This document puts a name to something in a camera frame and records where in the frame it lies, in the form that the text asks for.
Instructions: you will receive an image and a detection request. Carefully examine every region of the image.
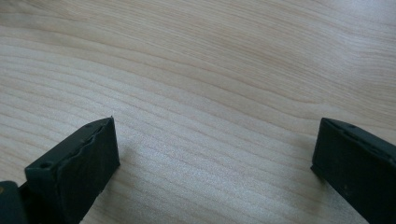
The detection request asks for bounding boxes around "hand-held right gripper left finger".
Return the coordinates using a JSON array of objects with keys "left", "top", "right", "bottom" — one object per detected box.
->
[{"left": 19, "top": 116, "right": 121, "bottom": 224}]

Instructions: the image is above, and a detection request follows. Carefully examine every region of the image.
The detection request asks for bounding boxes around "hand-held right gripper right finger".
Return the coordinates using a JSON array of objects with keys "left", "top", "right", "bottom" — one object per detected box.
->
[{"left": 310, "top": 117, "right": 396, "bottom": 224}]

